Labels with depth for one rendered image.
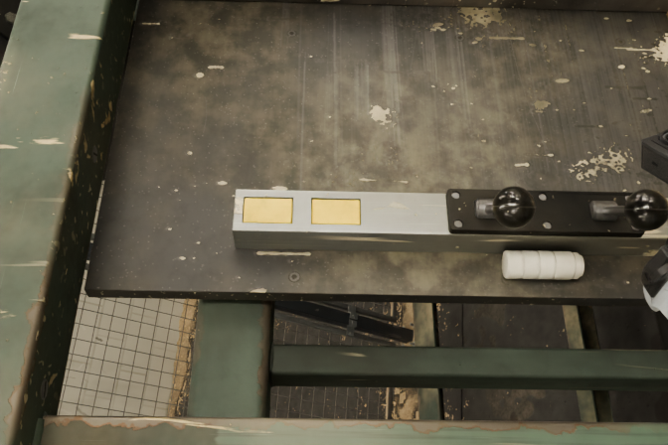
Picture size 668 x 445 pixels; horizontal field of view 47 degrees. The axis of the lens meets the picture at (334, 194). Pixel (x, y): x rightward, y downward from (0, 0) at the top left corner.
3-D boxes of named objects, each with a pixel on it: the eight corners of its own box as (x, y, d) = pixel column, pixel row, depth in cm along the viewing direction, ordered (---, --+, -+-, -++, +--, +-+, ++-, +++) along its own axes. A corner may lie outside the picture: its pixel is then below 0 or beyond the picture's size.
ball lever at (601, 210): (616, 229, 81) (677, 231, 67) (581, 229, 80) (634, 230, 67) (616, 194, 81) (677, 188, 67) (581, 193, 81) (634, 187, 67)
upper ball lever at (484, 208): (502, 227, 80) (541, 228, 67) (466, 226, 80) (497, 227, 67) (503, 191, 80) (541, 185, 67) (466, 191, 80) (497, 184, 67)
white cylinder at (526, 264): (502, 283, 80) (578, 284, 81) (509, 270, 78) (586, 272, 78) (499, 257, 82) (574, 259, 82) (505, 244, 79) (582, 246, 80)
